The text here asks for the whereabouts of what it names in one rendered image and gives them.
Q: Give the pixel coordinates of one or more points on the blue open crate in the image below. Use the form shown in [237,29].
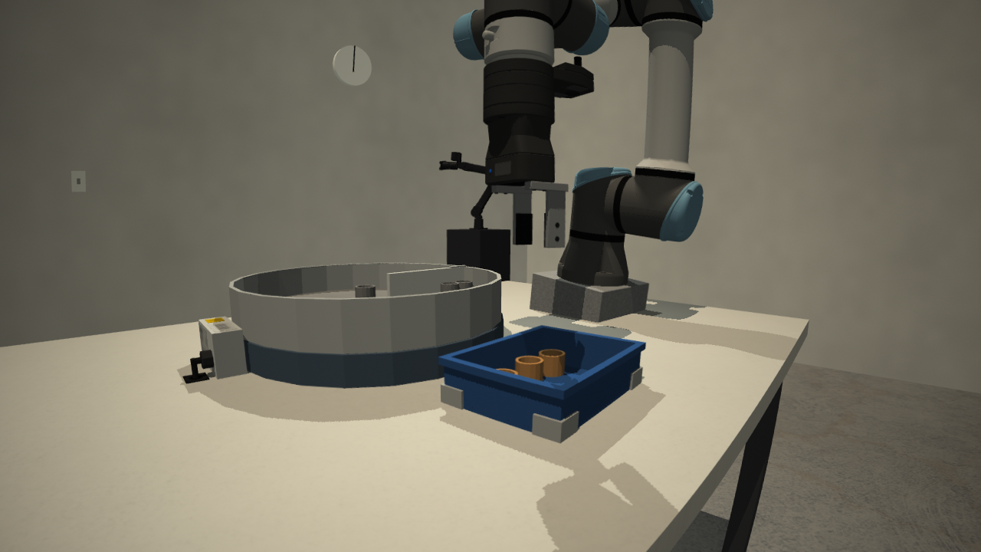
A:
[556,407]

